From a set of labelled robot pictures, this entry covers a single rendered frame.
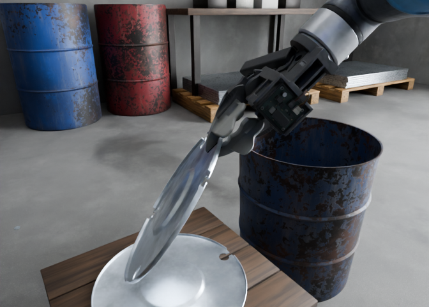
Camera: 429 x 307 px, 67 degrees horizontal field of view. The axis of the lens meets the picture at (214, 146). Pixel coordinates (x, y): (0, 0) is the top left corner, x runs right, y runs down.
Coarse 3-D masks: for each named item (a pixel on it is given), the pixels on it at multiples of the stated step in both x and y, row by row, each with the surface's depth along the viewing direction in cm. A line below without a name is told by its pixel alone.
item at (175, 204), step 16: (192, 160) 62; (208, 160) 50; (176, 176) 68; (192, 176) 53; (208, 176) 44; (176, 192) 54; (192, 192) 47; (160, 208) 59; (176, 208) 49; (192, 208) 42; (144, 224) 66; (160, 224) 51; (176, 224) 45; (144, 240) 59; (160, 240) 48; (144, 256) 51; (160, 256) 42; (128, 272) 55; (144, 272) 43
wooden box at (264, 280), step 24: (192, 216) 83; (120, 240) 74; (216, 240) 74; (240, 240) 74; (72, 264) 67; (96, 264) 67; (264, 264) 67; (48, 288) 61; (72, 288) 61; (264, 288) 61; (288, 288) 61
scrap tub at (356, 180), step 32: (320, 128) 117; (352, 128) 108; (256, 160) 89; (288, 160) 124; (320, 160) 120; (352, 160) 110; (256, 192) 93; (288, 192) 85; (320, 192) 83; (352, 192) 85; (256, 224) 97; (288, 224) 89; (320, 224) 87; (352, 224) 91; (288, 256) 94; (320, 256) 92; (352, 256) 101; (320, 288) 98
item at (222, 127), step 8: (232, 104) 48; (240, 104) 47; (224, 112) 48; (232, 112) 48; (240, 112) 46; (216, 120) 48; (224, 120) 48; (232, 120) 46; (216, 128) 48; (224, 128) 46; (232, 128) 45; (208, 136) 49; (216, 136) 49; (224, 136) 45; (208, 144) 49; (208, 152) 50
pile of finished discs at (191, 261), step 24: (192, 240) 74; (120, 264) 67; (168, 264) 66; (192, 264) 66; (216, 264) 67; (240, 264) 66; (96, 288) 61; (120, 288) 61; (144, 288) 60; (168, 288) 60; (192, 288) 60; (216, 288) 61; (240, 288) 61
